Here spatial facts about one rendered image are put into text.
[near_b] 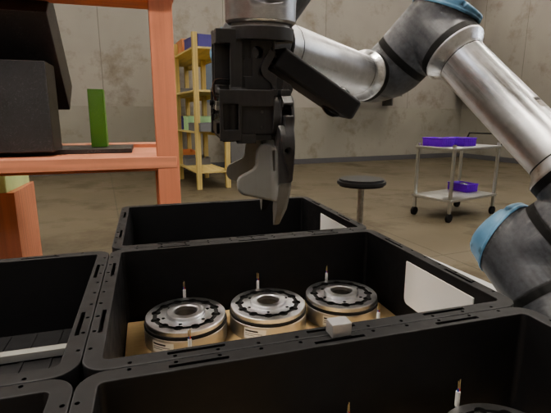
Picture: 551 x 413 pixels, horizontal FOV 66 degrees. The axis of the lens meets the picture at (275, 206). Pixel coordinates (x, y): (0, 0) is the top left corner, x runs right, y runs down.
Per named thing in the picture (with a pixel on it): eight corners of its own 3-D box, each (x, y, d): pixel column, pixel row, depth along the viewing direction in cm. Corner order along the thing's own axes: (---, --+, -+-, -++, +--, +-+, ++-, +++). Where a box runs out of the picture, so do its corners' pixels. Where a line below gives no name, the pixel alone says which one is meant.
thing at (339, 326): (344, 328, 37) (344, 315, 37) (352, 335, 35) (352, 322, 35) (325, 330, 36) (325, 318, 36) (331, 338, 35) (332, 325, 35)
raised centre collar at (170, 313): (203, 304, 57) (203, 300, 57) (207, 320, 53) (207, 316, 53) (166, 308, 56) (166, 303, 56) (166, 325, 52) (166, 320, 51)
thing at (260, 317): (290, 288, 64) (291, 284, 64) (316, 318, 54) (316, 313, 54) (225, 296, 61) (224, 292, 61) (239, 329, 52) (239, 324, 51)
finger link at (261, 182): (235, 227, 48) (231, 145, 47) (285, 223, 50) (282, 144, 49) (241, 230, 45) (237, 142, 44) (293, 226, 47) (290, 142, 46)
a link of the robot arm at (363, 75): (360, 87, 97) (188, 37, 60) (394, 47, 91) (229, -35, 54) (390, 123, 93) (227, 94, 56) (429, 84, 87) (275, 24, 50)
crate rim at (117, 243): (306, 206, 98) (306, 196, 98) (370, 242, 70) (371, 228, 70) (122, 217, 87) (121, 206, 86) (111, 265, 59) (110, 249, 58)
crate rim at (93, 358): (370, 242, 70) (371, 228, 69) (520, 326, 42) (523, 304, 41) (111, 265, 59) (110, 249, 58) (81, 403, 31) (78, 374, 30)
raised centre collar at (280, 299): (280, 293, 61) (280, 289, 61) (290, 308, 56) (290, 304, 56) (246, 298, 59) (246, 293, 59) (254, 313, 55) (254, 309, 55)
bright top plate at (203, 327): (220, 297, 61) (220, 293, 60) (229, 332, 51) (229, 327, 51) (147, 305, 58) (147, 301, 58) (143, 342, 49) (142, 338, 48)
